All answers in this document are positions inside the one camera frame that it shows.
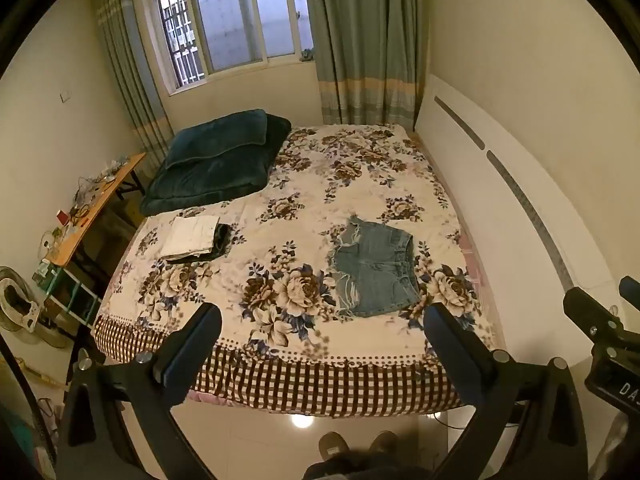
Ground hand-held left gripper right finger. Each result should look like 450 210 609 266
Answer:
422 302 591 480

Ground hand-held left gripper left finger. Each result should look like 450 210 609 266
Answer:
55 302 223 480

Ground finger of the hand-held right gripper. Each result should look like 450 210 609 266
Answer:
618 276 640 312
562 286 627 347

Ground blue denim shorts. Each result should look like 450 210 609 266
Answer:
327 215 422 319

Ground folded white pants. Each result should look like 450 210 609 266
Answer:
159 215 221 261

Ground folded dark pants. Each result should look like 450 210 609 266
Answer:
165 223 231 263

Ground person's right shoe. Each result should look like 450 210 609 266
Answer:
367 430 400 461

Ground person's shoe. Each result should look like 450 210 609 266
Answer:
367 430 400 461
318 431 351 462

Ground white bed headboard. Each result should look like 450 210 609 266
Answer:
414 74 623 361

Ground green storage rack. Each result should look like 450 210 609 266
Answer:
32 260 104 332

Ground person's left shoe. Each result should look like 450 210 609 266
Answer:
318 431 351 462

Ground person's dark trouser legs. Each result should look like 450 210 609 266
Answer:
302 452 432 480

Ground cardboard box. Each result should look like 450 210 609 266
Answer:
121 195 147 228

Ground white floor fan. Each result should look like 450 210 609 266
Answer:
0 266 71 351

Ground wooden desk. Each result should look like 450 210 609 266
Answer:
42 152 147 267

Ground floral bed with checked border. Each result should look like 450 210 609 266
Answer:
92 122 506 417

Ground dark green folded quilt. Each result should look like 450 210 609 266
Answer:
139 114 292 216

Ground dark green pillow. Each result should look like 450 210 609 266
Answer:
165 108 269 170

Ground green striped curtain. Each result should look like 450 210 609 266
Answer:
302 0 431 131
95 0 174 162

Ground black floor cable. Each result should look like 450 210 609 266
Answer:
431 410 526 432

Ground window with white frame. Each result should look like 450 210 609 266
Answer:
145 0 316 96

